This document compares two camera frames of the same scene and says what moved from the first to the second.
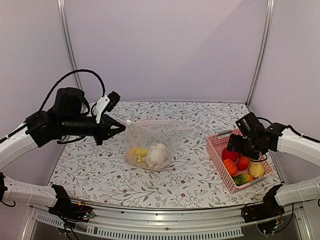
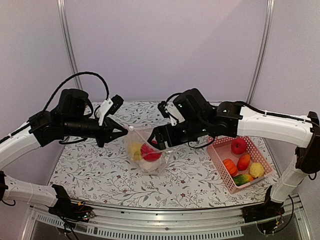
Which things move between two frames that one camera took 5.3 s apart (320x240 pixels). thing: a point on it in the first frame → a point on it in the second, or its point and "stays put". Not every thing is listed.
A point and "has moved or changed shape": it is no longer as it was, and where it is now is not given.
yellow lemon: (256, 170) stays put
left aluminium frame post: (62, 6) stays put
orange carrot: (231, 167) stays put
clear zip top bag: (151, 145) has moved or changed shape
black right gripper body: (237, 147) → (171, 140)
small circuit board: (88, 215) stays put
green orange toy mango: (242, 179) stays put
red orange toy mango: (243, 163) stays put
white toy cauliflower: (156, 156) → (152, 167)
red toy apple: (230, 155) → (150, 154)
